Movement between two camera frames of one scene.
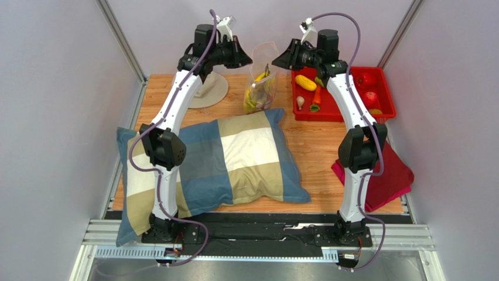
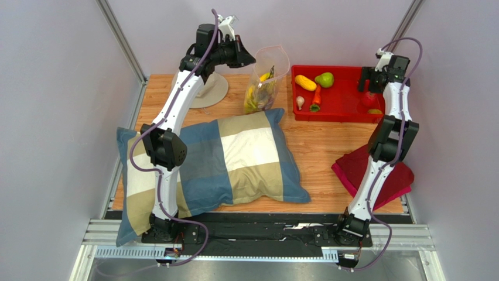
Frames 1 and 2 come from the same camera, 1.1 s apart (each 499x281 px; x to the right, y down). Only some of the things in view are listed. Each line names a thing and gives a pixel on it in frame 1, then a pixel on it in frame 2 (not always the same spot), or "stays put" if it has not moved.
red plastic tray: [313, 102] stays put
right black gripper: [293, 54] → [366, 79]
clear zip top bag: [262, 81] stays put
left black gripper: [239, 57] stays put
